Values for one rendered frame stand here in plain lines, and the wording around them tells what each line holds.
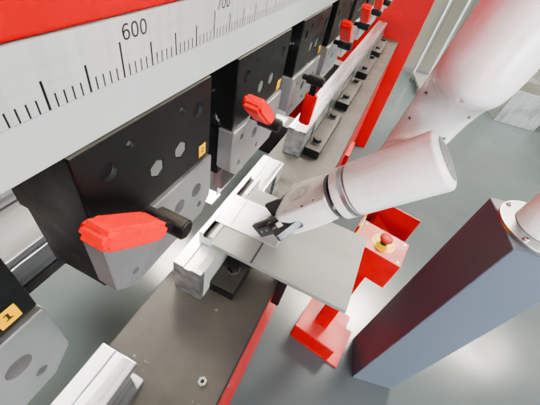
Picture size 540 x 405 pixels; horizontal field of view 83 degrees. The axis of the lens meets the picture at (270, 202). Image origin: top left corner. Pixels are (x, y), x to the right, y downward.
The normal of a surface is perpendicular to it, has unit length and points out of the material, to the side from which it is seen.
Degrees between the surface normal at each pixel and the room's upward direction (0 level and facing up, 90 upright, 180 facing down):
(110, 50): 90
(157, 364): 0
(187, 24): 90
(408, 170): 69
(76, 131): 90
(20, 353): 90
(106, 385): 0
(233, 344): 0
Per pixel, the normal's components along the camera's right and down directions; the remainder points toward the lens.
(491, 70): -0.44, 0.49
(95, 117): 0.89, 0.41
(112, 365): 0.18, -0.69
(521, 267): -0.22, 0.67
